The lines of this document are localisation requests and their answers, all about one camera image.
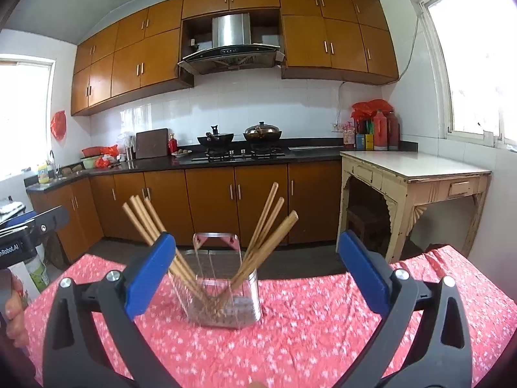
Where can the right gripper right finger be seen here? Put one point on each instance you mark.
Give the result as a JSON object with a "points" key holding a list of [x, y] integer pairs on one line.
{"points": [[440, 354]]}

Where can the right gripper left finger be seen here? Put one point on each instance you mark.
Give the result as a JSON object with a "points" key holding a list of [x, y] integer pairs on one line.
{"points": [[74, 355]]}

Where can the lower wooden kitchen cabinets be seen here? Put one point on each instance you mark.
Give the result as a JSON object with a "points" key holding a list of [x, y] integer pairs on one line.
{"points": [[204, 199]]}

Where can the wooden kitchen cabinets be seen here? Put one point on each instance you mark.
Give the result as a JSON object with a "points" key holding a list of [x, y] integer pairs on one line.
{"points": [[165, 46], [204, 199]]}

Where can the upper wooden kitchen cabinets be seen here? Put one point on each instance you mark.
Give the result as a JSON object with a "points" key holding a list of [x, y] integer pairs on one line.
{"points": [[165, 46]]}

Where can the person's left hand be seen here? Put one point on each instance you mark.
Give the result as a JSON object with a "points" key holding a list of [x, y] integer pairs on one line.
{"points": [[16, 327]]}

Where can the yellow dish soap bottle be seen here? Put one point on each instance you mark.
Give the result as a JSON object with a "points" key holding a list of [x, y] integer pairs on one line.
{"points": [[43, 175]]}

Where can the red basin on counter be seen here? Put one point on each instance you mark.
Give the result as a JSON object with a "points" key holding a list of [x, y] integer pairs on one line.
{"points": [[92, 151]]}

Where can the red floral tablecloth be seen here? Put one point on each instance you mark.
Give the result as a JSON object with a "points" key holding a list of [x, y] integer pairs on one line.
{"points": [[310, 332]]}

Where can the wooden stool under table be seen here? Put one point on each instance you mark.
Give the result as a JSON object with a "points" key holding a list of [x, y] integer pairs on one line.
{"points": [[371, 229]]}

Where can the brown cutting board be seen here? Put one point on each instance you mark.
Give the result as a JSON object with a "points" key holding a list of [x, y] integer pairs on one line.
{"points": [[152, 144]]}

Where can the cream old wooden table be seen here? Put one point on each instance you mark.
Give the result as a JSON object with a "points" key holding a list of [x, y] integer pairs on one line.
{"points": [[409, 183]]}

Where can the red bottle on counter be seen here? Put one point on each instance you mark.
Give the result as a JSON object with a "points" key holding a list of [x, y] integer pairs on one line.
{"points": [[172, 144]]}

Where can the red oil jug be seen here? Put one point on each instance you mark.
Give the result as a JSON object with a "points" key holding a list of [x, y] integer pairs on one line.
{"points": [[380, 131]]}

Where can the gas stove top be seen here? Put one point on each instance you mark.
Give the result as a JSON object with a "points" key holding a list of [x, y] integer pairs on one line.
{"points": [[220, 155]]}

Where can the lidded dark wok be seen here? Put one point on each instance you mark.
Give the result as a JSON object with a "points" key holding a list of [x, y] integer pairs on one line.
{"points": [[262, 134]]}

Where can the steel range hood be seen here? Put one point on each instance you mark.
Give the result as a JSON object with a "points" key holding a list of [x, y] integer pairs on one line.
{"points": [[232, 41]]}

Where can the red plastic bag on wall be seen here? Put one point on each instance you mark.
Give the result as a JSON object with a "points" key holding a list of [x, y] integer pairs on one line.
{"points": [[58, 126]]}

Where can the wire metal utensil holder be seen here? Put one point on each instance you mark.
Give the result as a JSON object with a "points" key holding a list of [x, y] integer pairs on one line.
{"points": [[215, 259]]}

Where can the black wok with handle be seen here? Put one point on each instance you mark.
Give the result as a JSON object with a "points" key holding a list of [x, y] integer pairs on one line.
{"points": [[215, 140]]}

